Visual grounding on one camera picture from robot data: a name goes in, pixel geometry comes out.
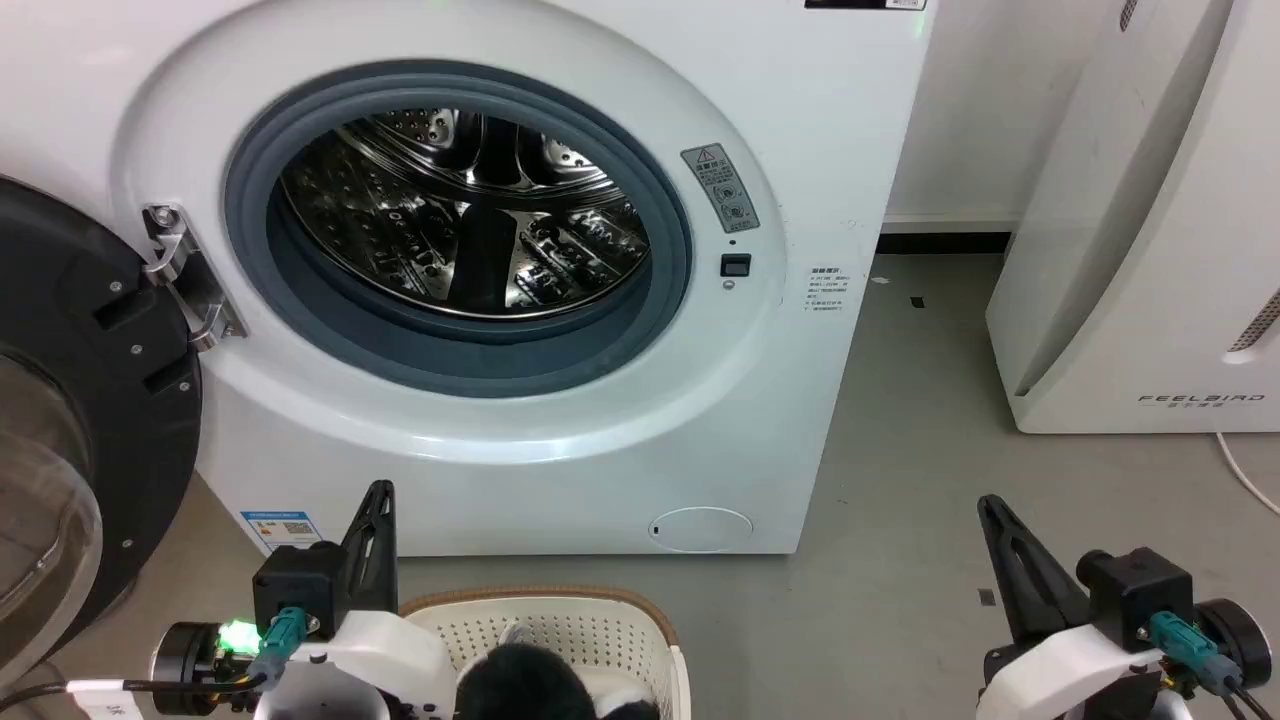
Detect white power cable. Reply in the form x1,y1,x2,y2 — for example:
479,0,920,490
1214,431,1280,517

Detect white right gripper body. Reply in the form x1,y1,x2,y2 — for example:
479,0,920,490
977,622,1193,720

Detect white front-load washing machine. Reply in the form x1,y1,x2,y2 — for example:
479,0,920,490
0,0,938,557

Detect metal door hinge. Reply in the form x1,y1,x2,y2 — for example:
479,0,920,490
143,203,249,352

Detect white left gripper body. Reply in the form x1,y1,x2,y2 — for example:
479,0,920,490
254,610,460,720

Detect teal-plug right arm cable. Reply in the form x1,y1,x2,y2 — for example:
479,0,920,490
1148,611,1263,720

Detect stainless steel washing machine drum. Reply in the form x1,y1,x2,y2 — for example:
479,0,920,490
279,107,652,322

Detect teal-plug arm cable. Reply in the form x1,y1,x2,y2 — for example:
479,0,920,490
0,606,308,707
1148,611,1263,720

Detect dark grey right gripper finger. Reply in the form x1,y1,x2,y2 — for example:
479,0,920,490
977,494,1093,648

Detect teal-plug left arm cable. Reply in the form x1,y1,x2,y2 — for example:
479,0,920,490
0,606,308,707

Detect black round washer door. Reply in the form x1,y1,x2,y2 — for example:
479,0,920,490
0,175,205,693

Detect small white text label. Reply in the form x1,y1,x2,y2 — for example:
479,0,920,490
807,265,847,315

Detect white air purifier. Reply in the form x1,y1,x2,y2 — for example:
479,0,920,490
985,0,1280,437

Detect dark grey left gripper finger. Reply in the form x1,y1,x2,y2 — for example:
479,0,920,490
338,479,398,614

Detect white perforated laundry basket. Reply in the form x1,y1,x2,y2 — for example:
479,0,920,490
398,586,693,720

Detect grey warning sticker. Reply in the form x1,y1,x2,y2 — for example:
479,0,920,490
680,143,761,235

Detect black garment in basket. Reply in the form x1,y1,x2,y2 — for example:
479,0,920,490
455,641,662,720

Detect round white filter cover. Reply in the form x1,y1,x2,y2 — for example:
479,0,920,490
647,506,755,554

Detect grey rubber door gasket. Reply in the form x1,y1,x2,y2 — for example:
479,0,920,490
223,60,695,400

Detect blue white energy label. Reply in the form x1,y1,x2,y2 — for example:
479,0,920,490
240,510,324,554

